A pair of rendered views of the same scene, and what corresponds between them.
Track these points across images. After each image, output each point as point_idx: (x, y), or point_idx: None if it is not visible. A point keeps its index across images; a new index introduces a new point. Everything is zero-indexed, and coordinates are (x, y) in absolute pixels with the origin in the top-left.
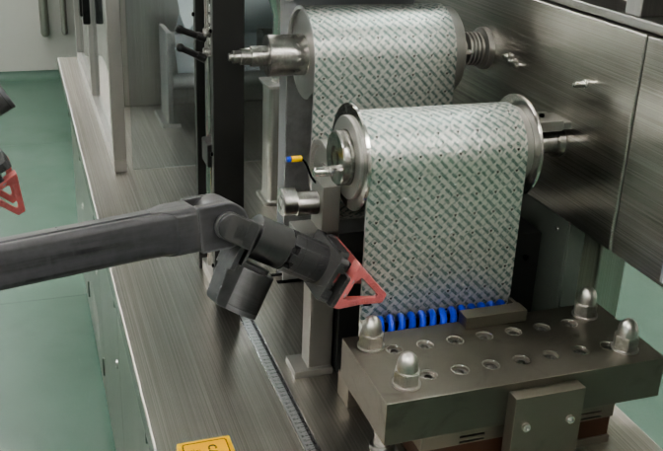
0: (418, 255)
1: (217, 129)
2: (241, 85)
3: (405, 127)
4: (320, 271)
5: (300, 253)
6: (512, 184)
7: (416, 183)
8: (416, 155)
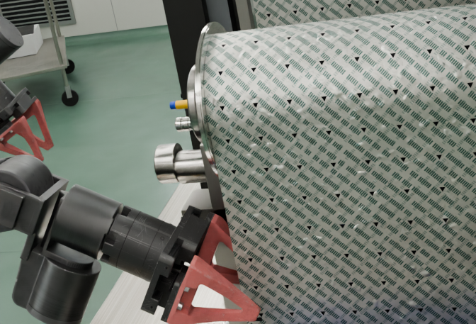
0: (322, 252)
1: (180, 64)
2: (198, 6)
3: (270, 56)
4: (150, 269)
5: (116, 241)
6: (469, 143)
7: (291, 142)
8: (282, 98)
